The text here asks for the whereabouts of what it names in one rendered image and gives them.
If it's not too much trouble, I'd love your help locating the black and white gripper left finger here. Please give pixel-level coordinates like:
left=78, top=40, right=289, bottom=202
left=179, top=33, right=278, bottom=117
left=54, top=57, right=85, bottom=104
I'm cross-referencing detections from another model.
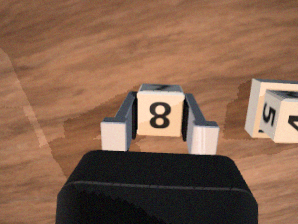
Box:
left=101, top=91, right=138, bottom=151

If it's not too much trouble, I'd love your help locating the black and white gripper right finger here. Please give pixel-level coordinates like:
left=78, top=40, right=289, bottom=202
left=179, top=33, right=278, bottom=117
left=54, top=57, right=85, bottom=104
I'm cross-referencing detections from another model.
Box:
left=181, top=93, right=220, bottom=155

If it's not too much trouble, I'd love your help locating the beige cube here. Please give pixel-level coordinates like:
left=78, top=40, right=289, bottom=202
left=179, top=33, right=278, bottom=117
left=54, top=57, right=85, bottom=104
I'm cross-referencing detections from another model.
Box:
left=259, top=90, right=298, bottom=143
left=137, top=84, right=185, bottom=137

